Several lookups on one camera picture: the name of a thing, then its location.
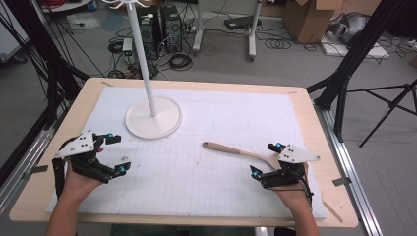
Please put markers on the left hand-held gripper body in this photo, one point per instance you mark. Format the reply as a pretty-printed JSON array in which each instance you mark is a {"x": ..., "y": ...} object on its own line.
[{"x": 77, "y": 147}]

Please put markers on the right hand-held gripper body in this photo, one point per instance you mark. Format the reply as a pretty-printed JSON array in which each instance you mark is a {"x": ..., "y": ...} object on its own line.
[{"x": 285, "y": 173}]

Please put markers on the wooden spatula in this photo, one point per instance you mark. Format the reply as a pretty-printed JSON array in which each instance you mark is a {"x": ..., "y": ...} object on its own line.
[{"x": 229, "y": 150}]

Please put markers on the person's right hand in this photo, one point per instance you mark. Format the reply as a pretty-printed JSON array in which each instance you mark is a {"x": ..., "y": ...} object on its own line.
[{"x": 296, "y": 196}]

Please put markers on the person's left hand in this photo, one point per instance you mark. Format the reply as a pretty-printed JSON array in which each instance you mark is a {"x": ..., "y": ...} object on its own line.
[{"x": 77, "y": 185}]

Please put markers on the white grid mat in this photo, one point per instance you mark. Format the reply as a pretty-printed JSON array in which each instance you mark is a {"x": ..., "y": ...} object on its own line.
[{"x": 213, "y": 177}]

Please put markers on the black table clamp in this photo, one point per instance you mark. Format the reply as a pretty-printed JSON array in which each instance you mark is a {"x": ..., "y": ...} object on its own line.
[
  {"x": 38, "y": 169},
  {"x": 341, "y": 181}
]

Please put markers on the white hook stand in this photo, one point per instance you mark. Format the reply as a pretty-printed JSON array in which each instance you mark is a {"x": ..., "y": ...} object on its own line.
[{"x": 153, "y": 118}]

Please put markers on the thin wooden stick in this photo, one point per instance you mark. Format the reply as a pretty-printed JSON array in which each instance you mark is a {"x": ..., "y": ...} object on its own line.
[{"x": 332, "y": 212}]

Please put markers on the small grey electronic box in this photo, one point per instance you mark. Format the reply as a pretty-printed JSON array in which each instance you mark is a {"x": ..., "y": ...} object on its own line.
[{"x": 127, "y": 49}]

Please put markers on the black computer tower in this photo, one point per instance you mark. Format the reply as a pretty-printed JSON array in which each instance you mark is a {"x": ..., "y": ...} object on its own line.
[
  {"x": 171, "y": 28},
  {"x": 149, "y": 32}
]

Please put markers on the white rolling stand legs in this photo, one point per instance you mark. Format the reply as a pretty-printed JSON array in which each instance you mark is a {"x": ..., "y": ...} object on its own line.
[{"x": 251, "y": 36}]

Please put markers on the black tripod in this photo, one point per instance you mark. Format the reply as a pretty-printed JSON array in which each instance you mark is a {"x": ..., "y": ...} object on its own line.
[{"x": 391, "y": 105}]

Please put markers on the white flat board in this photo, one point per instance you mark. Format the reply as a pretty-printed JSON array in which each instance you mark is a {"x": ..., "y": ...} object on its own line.
[{"x": 360, "y": 51}]

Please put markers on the cardboard box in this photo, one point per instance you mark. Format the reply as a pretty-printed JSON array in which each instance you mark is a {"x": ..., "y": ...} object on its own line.
[{"x": 308, "y": 23}]

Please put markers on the flat black device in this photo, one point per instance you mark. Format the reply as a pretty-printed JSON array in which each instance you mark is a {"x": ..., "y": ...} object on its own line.
[{"x": 242, "y": 22}]

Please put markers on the grey rounded appliance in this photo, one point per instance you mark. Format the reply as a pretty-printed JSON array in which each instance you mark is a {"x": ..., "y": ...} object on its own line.
[{"x": 349, "y": 28}]

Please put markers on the aluminium rail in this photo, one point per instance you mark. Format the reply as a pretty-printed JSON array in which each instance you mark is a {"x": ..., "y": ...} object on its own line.
[
  {"x": 350, "y": 170},
  {"x": 23, "y": 170}
]

